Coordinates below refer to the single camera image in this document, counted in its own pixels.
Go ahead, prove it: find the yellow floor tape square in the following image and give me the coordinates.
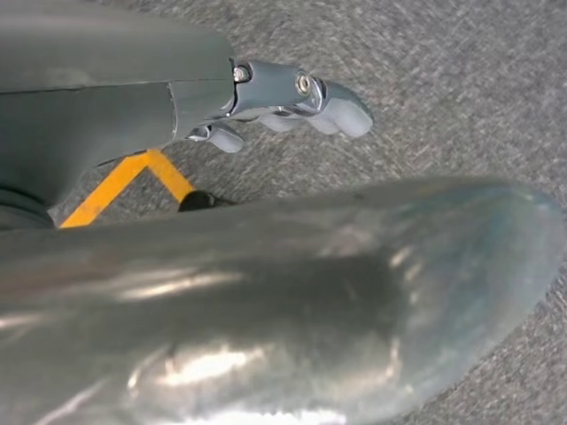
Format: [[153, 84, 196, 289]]
[[60, 148, 196, 230]]

